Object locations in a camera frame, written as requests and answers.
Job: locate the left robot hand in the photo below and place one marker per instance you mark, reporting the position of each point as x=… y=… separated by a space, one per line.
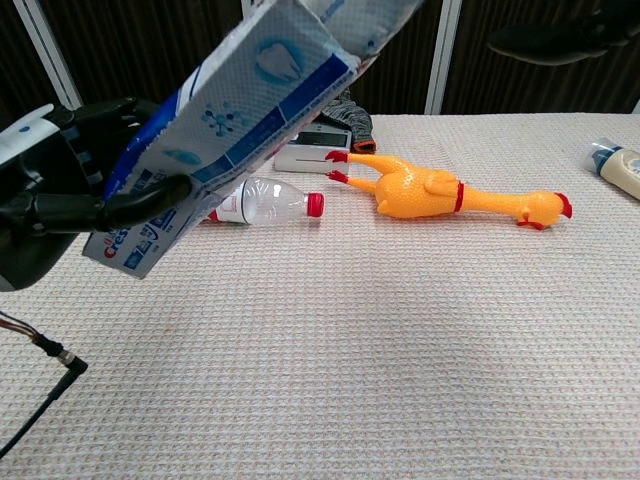
x=45 y=200

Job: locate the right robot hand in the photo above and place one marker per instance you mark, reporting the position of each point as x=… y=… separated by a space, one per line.
x=550 y=42

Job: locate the blue white toothpaste box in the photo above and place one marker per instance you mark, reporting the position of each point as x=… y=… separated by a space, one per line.
x=240 y=100

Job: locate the beige squeeze sauce bottle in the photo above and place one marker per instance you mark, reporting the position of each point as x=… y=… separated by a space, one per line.
x=620 y=167

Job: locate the yellow rubber chicken toy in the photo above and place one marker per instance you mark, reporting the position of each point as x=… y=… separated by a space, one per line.
x=415 y=192

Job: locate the grey knit work glove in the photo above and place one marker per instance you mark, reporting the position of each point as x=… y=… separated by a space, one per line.
x=355 y=122

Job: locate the clear bottle with red label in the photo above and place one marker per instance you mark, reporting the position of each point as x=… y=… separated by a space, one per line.
x=270 y=202

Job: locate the silver metal box device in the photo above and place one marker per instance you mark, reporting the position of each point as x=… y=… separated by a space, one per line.
x=315 y=150

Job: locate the beige woven tablecloth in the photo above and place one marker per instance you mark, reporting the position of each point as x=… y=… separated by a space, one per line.
x=350 y=350

